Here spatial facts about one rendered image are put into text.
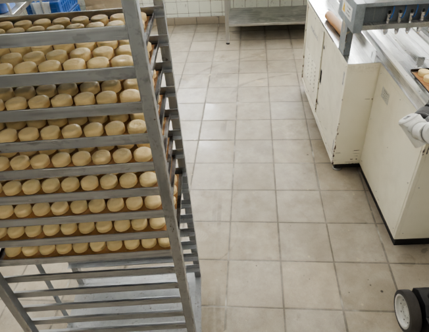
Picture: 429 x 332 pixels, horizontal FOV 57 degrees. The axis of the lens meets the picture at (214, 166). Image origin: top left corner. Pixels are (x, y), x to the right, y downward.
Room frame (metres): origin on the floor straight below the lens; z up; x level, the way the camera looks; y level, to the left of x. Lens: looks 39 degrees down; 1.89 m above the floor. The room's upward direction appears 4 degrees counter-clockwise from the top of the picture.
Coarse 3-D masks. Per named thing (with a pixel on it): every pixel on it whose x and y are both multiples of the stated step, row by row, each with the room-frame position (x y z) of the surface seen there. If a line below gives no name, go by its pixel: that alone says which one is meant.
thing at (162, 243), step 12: (120, 240) 0.89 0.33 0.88; (132, 240) 0.89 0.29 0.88; (144, 240) 0.88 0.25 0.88; (156, 240) 0.89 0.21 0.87; (168, 240) 0.87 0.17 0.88; (12, 252) 0.88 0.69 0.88; (24, 252) 0.87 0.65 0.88; (36, 252) 0.88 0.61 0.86; (48, 252) 0.87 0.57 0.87; (60, 252) 0.87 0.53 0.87; (72, 252) 0.87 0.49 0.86; (84, 252) 0.87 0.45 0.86; (96, 252) 0.87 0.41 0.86; (108, 252) 0.86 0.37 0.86
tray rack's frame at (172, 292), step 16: (0, 272) 0.84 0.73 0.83; (0, 288) 0.81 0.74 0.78; (48, 288) 1.04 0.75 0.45; (192, 288) 1.19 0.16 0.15; (16, 304) 0.82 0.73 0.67; (160, 304) 1.11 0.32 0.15; (176, 304) 1.10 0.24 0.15; (192, 304) 1.09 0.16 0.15; (16, 320) 0.81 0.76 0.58; (112, 320) 1.04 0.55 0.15; (128, 320) 1.04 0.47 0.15; (144, 320) 1.03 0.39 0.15; (160, 320) 1.02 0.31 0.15; (176, 320) 1.02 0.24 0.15
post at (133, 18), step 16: (128, 0) 0.80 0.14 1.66; (128, 16) 0.80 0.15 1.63; (128, 32) 0.80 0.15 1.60; (144, 48) 0.80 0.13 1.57; (144, 64) 0.80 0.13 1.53; (144, 80) 0.80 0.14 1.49; (144, 96) 0.80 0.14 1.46; (144, 112) 0.80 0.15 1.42; (160, 128) 0.82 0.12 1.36; (160, 144) 0.80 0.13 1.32; (160, 160) 0.80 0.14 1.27; (160, 176) 0.80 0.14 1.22; (160, 192) 0.80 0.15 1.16; (176, 224) 0.81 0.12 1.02; (176, 240) 0.80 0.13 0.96; (176, 256) 0.80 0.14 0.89; (176, 272) 0.80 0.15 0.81; (192, 320) 0.80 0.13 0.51
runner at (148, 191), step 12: (72, 192) 0.84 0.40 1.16; (84, 192) 0.83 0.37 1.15; (96, 192) 0.83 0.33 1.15; (108, 192) 0.83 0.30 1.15; (120, 192) 0.83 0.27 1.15; (132, 192) 0.83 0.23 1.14; (144, 192) 0.83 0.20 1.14; (156, 192) 0.83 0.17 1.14; (0, 204) 0.84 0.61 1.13; (12, 204) 0.84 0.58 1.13
